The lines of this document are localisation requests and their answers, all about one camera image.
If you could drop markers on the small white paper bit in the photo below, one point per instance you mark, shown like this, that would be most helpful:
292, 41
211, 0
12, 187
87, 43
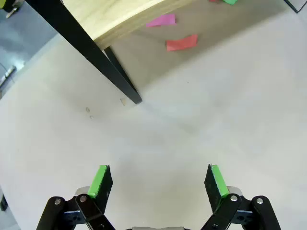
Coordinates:
123, 101

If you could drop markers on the white power strip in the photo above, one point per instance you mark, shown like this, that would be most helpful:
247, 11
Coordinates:
8, 73

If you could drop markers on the green paper scrap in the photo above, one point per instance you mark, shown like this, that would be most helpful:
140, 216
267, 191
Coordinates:
230, 2

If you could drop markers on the black frame wooden shelf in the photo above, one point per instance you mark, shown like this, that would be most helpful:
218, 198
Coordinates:
79, 40

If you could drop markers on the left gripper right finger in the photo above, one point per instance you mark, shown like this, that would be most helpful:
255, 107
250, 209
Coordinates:
212, 189

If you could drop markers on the red paper scrap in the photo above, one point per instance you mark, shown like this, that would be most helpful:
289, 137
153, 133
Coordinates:
182, 43

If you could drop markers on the pink paper scrap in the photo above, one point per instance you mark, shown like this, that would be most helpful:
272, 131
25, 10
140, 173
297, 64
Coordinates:
163, 21

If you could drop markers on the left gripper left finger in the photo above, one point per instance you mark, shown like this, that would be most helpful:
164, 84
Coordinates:
105, 189

